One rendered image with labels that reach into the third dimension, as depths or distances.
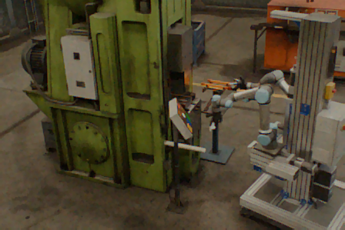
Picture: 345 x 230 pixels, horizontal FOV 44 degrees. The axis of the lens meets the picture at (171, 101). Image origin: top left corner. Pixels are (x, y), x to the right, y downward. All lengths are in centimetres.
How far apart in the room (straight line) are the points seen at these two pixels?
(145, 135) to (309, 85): 180
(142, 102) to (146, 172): 86
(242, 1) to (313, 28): 837
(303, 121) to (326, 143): 28
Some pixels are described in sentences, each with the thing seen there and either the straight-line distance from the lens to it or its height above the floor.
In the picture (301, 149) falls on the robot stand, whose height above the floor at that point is 81.
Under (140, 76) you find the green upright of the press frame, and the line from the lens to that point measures 428.
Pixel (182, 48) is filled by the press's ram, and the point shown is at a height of 162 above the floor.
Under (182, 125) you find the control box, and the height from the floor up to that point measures 107.
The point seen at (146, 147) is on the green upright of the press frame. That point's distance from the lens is 465.
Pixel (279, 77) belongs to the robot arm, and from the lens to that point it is 459.
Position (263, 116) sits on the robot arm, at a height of 121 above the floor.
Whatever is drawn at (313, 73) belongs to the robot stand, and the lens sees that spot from 380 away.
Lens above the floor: 297
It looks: 26 degrees down
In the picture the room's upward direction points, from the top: 2 degrees counter-clockwise
